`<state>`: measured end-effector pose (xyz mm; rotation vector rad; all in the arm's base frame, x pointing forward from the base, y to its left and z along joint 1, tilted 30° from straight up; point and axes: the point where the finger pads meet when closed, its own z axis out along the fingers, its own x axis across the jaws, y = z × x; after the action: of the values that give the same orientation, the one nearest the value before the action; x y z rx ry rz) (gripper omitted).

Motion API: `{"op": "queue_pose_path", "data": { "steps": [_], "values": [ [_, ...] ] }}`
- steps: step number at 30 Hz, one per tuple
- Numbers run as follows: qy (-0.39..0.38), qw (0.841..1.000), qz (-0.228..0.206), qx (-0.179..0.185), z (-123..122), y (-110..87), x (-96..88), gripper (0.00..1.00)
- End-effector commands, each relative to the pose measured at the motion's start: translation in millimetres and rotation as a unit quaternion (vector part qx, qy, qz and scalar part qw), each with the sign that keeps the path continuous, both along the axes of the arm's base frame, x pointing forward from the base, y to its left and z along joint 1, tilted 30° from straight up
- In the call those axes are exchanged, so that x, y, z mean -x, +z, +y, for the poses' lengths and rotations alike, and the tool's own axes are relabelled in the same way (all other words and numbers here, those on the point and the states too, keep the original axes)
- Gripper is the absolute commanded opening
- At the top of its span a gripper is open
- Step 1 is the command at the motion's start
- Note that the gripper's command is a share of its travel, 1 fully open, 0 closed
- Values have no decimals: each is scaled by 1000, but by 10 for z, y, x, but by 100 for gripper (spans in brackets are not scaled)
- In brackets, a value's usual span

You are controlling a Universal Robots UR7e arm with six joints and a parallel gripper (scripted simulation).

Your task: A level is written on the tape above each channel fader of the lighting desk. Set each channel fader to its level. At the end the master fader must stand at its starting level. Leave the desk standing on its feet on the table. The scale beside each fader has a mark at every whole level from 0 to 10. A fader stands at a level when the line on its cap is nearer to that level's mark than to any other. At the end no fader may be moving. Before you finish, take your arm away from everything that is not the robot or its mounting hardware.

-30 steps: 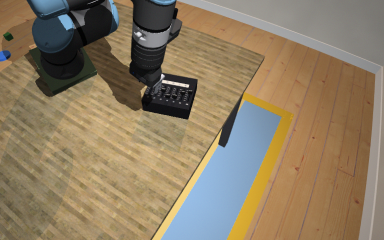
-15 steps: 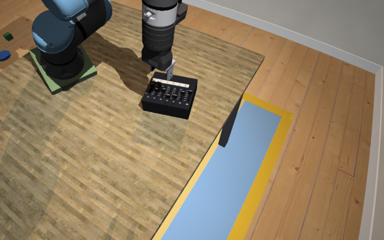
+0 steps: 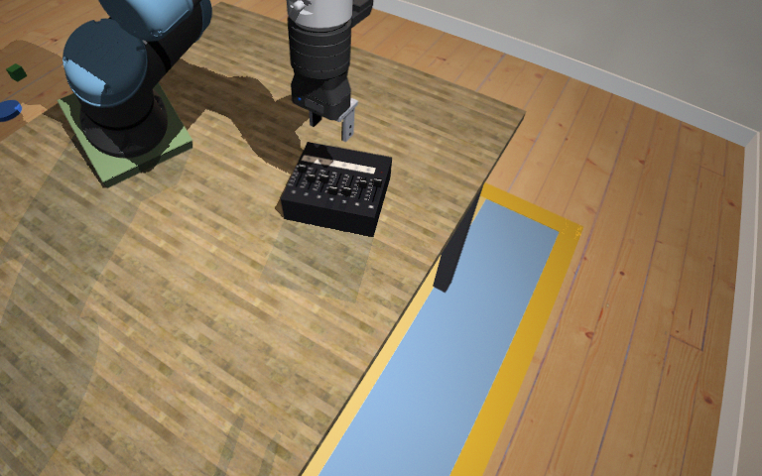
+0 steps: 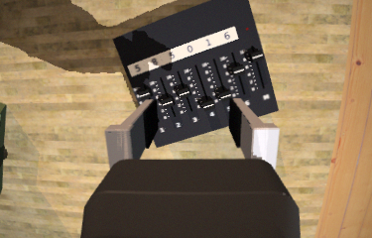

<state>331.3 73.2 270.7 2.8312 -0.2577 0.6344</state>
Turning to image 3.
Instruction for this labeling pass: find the black lighting desk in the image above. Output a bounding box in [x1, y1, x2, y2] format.
[281, 142, 392, 237]

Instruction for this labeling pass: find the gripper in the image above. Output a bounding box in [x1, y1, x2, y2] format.
[287, 0, 374, 142]

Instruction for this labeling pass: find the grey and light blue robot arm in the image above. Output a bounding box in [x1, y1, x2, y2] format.
[63, 0, 212, 158]

